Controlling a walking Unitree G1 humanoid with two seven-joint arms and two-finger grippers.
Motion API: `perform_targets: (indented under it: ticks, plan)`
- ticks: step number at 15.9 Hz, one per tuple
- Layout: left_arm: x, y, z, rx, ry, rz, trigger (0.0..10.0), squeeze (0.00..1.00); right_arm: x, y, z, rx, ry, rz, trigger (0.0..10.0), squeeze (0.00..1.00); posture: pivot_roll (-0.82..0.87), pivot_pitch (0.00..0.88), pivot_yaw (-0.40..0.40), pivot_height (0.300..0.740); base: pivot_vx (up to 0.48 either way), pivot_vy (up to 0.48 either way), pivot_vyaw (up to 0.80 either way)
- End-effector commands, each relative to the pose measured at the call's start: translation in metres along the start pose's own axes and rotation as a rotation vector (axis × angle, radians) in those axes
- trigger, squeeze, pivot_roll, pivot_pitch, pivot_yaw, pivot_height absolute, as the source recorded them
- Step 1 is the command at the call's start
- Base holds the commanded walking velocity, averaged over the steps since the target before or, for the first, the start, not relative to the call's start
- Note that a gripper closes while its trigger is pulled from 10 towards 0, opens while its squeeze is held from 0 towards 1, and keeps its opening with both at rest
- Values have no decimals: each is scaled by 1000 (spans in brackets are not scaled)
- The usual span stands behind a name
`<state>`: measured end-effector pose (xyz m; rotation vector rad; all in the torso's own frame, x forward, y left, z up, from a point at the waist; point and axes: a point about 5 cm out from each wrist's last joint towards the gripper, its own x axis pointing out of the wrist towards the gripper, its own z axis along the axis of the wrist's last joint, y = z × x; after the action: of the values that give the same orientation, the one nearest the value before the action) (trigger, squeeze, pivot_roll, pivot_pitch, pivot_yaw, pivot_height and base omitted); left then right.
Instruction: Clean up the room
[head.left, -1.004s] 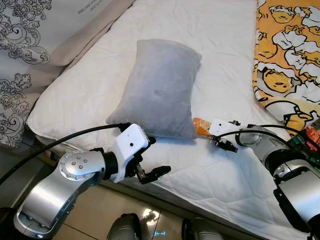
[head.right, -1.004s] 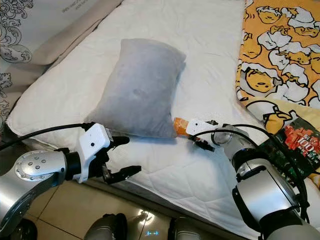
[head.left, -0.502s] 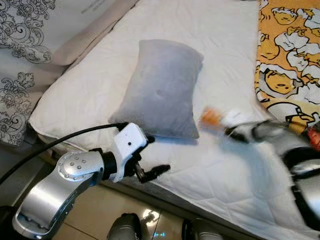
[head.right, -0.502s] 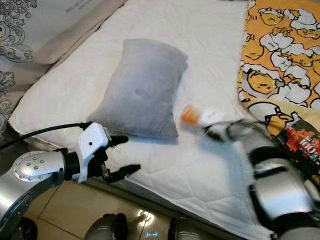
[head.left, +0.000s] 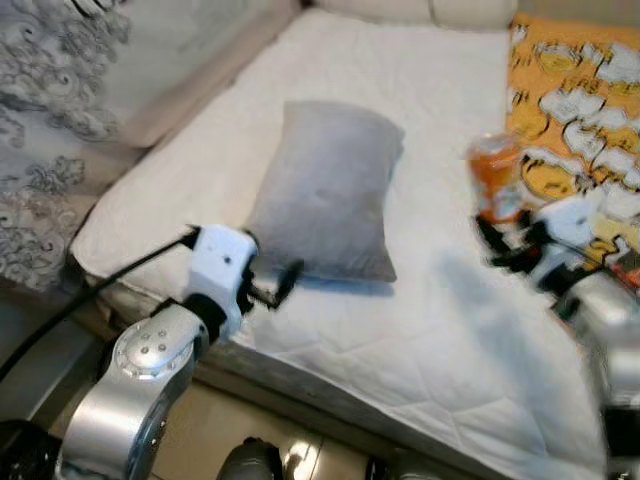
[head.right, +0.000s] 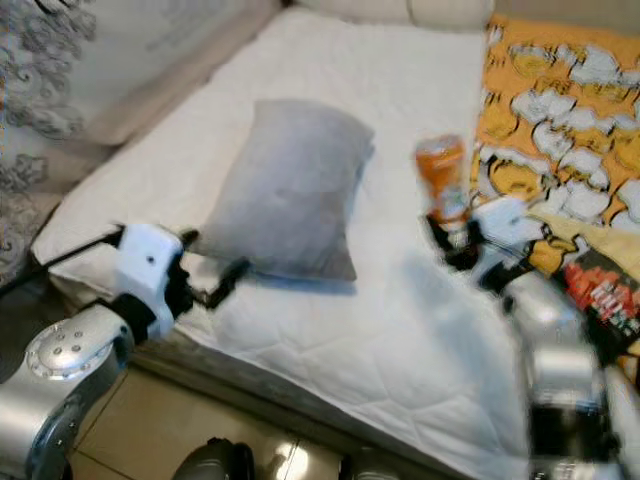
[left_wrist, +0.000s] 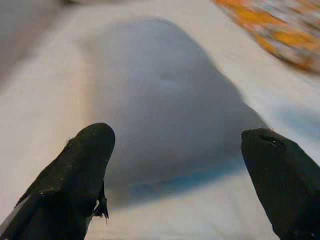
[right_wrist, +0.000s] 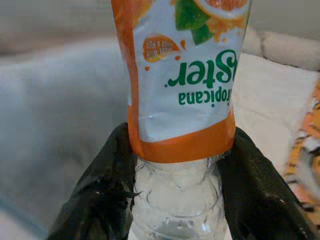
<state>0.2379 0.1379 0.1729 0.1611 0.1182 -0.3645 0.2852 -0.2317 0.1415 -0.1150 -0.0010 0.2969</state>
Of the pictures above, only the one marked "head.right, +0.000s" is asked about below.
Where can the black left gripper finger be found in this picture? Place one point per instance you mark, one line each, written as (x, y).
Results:
(238, 270)

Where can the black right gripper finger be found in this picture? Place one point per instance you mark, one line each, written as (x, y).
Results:
(440, 240)

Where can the orange snack can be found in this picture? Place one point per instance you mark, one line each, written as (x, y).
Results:
(443, 175)

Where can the orange yellow cartoon blanket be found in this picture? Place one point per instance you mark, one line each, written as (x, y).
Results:
(560, 110)

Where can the white quilted mattress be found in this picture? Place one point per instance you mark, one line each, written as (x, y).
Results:
(400, 340)

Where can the red black snack bag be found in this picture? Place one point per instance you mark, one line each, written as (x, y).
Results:
(600, 295)

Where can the robot left leg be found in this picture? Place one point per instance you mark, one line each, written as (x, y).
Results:
(215, 460)

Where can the robot leg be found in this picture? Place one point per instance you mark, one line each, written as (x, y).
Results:
(215, 460)
(370, 468)

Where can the grey paisley patterned pillow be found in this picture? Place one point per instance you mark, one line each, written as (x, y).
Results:
(40, 90)

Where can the robot right leg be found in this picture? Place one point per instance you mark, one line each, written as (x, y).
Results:
(370, 468)

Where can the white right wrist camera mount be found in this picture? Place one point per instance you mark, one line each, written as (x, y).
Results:
(505, 230)

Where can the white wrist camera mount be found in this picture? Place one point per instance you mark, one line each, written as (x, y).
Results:
(505, 230)
(148, 270)

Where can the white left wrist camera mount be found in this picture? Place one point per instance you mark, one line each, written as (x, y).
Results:
(148, 270)

